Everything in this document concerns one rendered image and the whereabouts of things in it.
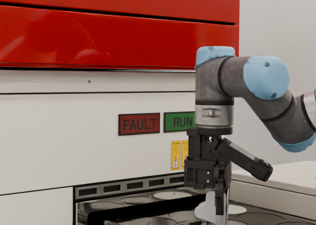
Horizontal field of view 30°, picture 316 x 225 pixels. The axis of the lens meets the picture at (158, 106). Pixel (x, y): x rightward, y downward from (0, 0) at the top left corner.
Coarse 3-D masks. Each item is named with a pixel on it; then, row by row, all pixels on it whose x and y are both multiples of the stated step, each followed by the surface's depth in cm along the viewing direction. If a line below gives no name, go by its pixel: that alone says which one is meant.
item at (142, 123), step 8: (120, 120) 131; (128, 120) 132; (136, 120) 134; (144, 120) 135; (152, 120) 137; (120, 128) 131; (128, 128) 133; (136, 128) 134; (144, 128) 135; (152, 128) 137
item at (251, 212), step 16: (192, 208) 139; (128, 224) 123; (144, 224) 124; (160, 224) 124; (176, 224) 124; (192, 224) 124; (208, 224) 124; (240, 224) 124; (256, 224) 124; (272, 224) 124; (288, 224) 125; (304, 224) 125
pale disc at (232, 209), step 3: (231, 207) 140; (234, 207) 140; (237, 207) 140; (240, 207) 140; (243, 207) 140; (228, 210) 137; (231, 210) 137; (234, 210) 137; (237, 210) 137; (240, 210) 137; (243, 210) 137; (228, 213) 134; (231, 213) 134; (234, 213) 134; (237, 213) 134
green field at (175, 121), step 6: (168, 114) 140; (174, 114) 141; (180, 114) 142; (186, 114) 143; (192, 114) 145; (168, 120) 140; (174, 120) 141; (180, 120) 142; (186, 120) 143; (192, 120) 145; (168, 126) 140; (174, 126) 141; (180, 126) 142; (186, 126) 143; (192, 126) 145
